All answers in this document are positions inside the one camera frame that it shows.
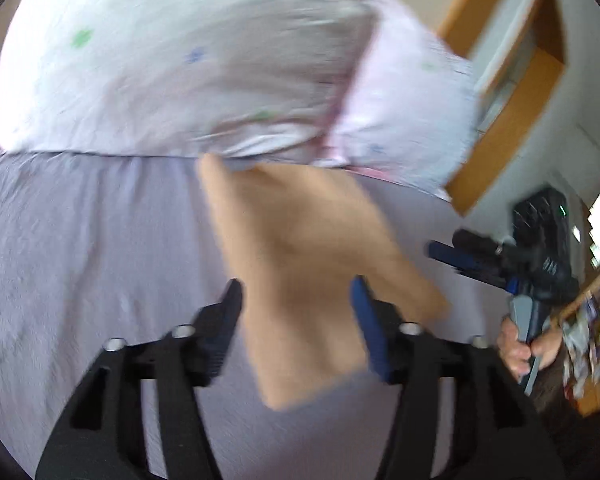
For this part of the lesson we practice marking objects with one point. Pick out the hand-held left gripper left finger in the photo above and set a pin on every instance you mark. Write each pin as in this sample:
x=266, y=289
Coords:
x=226, y=321

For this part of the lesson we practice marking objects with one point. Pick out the person's right hand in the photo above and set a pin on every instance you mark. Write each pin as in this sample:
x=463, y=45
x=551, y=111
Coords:
x=517, y=352

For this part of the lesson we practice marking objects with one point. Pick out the lavender bed sheet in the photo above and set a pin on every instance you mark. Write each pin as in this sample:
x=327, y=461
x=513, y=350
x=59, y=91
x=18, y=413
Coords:
x=95, y=260

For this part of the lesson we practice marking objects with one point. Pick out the tan small cloth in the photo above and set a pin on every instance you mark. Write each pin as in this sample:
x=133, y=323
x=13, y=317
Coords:
x=305, y=270

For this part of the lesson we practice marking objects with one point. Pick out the pink star-print pillow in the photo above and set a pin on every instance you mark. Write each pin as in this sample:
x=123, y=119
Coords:
x=405, y=120

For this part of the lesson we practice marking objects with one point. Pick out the wooden shelf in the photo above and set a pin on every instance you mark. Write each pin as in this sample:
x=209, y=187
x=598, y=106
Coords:
x=587, y=340

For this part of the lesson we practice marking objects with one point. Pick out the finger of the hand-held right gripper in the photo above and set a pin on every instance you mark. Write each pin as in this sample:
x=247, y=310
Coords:
x=472, y=257

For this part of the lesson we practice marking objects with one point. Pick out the white star-print pillow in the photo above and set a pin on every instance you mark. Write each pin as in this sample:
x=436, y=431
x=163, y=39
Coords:
x=180, y=55

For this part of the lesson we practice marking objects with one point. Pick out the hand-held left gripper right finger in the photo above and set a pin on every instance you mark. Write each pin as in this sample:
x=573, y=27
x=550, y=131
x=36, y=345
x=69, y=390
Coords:
x=367, y=320

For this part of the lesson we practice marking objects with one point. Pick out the wooden door frame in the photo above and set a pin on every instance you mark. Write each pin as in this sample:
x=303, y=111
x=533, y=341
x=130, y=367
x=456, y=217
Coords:
x=510, y=95

